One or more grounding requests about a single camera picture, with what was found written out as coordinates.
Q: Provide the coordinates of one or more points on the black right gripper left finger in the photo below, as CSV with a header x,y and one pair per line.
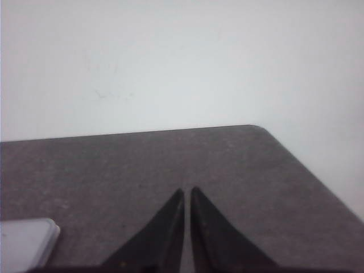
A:
x,y
158,246

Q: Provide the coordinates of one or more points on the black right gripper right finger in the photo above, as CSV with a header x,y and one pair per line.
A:
x,y
217,245

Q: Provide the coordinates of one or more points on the silver digital kitchen scale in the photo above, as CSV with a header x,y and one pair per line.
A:
x,y
27,243

